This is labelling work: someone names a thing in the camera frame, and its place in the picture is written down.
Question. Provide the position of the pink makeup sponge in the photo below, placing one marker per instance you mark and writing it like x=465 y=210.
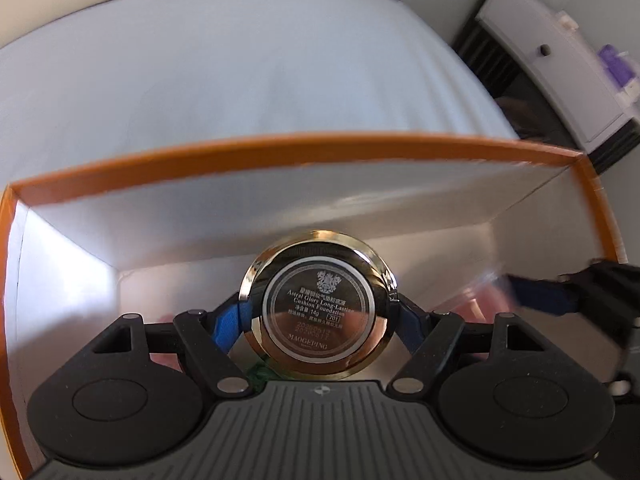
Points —
x=480 y=306

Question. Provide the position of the white nightstand drawer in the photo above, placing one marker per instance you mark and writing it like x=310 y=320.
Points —
x=555 y=60

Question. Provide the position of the light grey bed sheet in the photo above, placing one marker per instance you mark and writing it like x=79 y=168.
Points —
x=225 y=85

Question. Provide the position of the white black nightstand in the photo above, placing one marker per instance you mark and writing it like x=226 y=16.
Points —
x=575 y=80

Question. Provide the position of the purple tissue pack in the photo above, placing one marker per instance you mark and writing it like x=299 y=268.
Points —
x=620 y=67

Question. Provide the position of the pink rounded case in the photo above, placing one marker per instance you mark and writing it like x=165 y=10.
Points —
x=165 y=361

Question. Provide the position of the orange cardboard box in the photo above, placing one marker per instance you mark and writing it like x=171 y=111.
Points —
x=525 y=220

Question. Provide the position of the small white charger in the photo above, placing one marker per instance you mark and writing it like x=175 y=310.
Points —
x=568 y=20

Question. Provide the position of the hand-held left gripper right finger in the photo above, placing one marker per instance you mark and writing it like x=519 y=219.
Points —
x=412 y=326

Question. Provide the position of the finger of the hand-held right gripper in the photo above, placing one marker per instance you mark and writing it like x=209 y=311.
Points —
x=540 y=294

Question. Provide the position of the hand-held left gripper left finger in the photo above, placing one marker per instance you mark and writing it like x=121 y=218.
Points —
x=227 y=321

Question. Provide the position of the round gold cushion compact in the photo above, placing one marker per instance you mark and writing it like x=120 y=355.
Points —
x=320 y=305

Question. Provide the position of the clear round plastic container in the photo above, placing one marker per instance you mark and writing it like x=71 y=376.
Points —
x=475 y=290

